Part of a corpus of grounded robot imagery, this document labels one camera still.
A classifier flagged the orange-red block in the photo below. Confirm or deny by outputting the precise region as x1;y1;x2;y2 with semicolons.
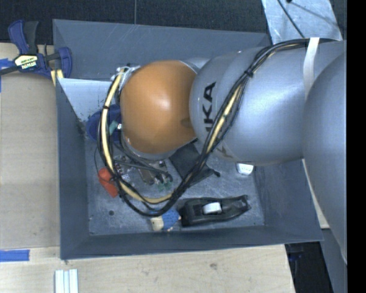
98;167;120;198

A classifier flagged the black flat object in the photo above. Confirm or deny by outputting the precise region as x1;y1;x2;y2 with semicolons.
169;142;221;185

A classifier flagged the blue round object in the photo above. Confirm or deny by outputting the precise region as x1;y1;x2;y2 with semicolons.
86;103;123;142

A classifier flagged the blue and cream brush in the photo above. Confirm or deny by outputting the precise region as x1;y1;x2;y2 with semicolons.
149;209;181;233

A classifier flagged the black tape dispenser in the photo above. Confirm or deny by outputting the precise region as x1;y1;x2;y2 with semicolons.
178;194;252;227

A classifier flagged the grey metal bin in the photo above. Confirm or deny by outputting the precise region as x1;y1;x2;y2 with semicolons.
52;18;325;261

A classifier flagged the pale flat board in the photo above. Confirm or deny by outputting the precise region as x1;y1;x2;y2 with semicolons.
0;71;62;250

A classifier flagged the small white object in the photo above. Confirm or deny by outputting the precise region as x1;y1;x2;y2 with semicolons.
235;162;255;175

